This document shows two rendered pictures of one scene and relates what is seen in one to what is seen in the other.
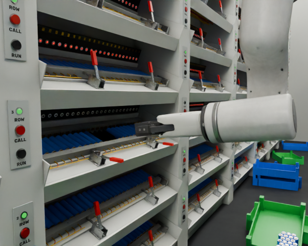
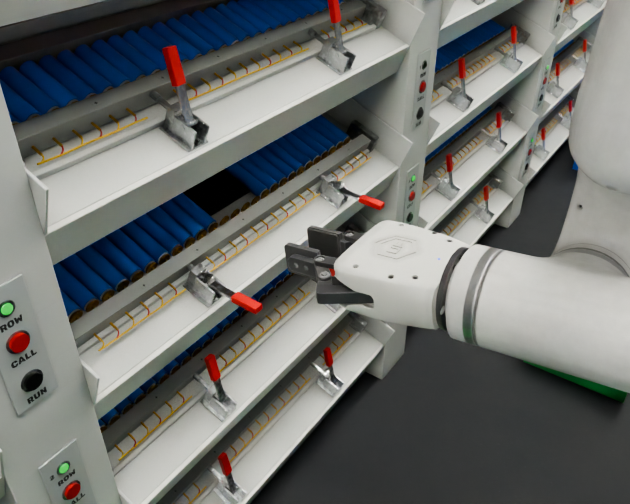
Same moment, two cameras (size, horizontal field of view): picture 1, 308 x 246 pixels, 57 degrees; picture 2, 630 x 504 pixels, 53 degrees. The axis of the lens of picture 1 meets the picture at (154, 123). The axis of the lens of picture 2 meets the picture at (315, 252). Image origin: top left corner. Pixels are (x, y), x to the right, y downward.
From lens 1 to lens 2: 0.32 m
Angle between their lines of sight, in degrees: 29
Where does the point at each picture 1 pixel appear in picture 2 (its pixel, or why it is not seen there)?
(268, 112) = (600, 348)
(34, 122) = (48, 307)
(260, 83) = (609, 201)
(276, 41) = not seen: outside the picture
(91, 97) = (176, 179)
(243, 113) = (540, 327)
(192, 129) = (415, 318)
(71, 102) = (127, 213)
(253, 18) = (617, 112)
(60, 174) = (125, 354)
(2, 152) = not seen: outside the picture
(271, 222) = not seen: hidden behind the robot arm
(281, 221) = not seen: hidden behind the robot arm
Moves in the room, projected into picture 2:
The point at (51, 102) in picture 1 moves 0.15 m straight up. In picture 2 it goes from (78, 239) to (33, 63)
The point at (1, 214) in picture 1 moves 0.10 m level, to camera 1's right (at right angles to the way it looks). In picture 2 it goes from (18, 487) to (130, 494)
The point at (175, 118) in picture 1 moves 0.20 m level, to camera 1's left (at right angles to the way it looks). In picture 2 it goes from (378, 286) to (145, 276)
